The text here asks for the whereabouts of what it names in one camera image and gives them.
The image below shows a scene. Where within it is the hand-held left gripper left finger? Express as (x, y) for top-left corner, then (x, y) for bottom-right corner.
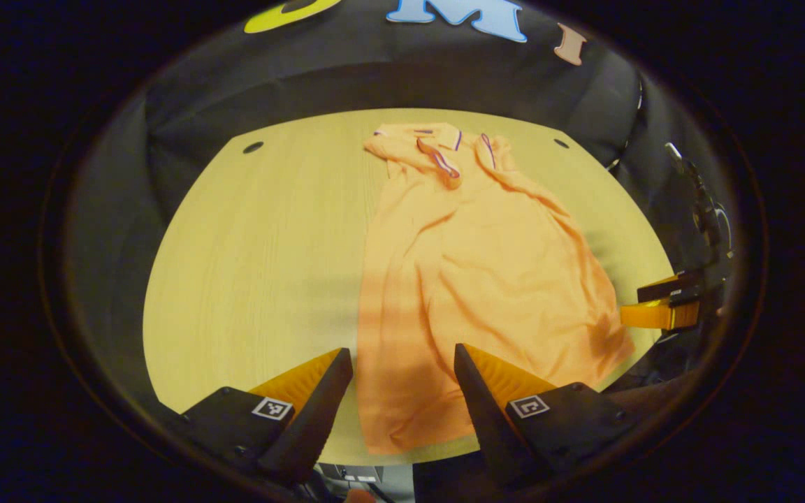
(165, 347), (354, 486)

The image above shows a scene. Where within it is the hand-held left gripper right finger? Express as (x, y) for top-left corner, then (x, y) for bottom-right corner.
(454, 342), (637, 490)

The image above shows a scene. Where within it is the orange T-shirt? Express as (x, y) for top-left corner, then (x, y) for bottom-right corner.
(357, 122), (635, 456)

